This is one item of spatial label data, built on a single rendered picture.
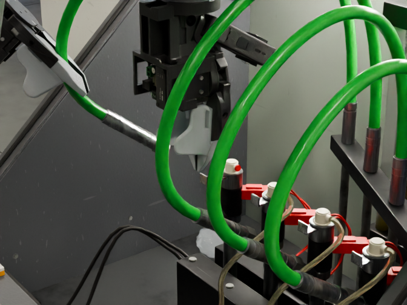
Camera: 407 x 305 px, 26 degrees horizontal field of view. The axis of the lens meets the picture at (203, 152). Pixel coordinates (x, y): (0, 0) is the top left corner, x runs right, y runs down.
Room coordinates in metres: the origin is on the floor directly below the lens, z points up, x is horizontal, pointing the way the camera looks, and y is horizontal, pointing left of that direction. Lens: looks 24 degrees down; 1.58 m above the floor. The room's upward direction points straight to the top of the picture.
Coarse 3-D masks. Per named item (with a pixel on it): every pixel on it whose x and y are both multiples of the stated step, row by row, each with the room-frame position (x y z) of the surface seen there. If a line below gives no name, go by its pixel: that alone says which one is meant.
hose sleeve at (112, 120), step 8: (112, 112) 1.01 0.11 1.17; (104, 120) 1.01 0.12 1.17; (112, 120) 1.01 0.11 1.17; (120, 120) 1.01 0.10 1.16; (128, 120) 1.02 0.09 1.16; (120, 128) 1.01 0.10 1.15; (128, 128) 1.01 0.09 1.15; (136, 128) 1.02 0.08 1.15; (128, 136) 1.02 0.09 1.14; (136, 136) 1.01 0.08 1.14; (144, 136) 1.02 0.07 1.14; (152, 136) 1.02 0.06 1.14; (144, 144) 1.02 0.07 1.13; (152, 144) 1.02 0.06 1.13
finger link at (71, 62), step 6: (42, 36) 1.03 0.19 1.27; (48, 36) 1.04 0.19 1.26; (48, 42) 1.02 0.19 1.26; (54, 42) 1.04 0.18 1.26; (54, 48) 1.02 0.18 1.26; (72, 60) 1.03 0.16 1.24; (72, 66) 1.02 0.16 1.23; (78, 72) 1.02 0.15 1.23; (84, 78) 1.01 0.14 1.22; (84, 84) 1.01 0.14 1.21
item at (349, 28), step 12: (72, 0) 1.00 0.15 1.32; (348, 0) 1.08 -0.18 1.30; (72, 12) 1.00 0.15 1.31; (60, 24) 1.00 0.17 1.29; (348, 24) 1.08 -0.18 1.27; (60, 36) 1.00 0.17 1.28; (348, 36) 1.08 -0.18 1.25; (60, 48) 1.00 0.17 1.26; (348, 48) 1.09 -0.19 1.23; (348, 60) 1.09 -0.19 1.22; (348, 72) 1.09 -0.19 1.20; (72, 96) 1.00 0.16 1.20; (84, 96) 1.00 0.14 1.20; (84, 108) 1.00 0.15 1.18; (96, 108) 1.01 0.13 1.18; (348, 108) 1.08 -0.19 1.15
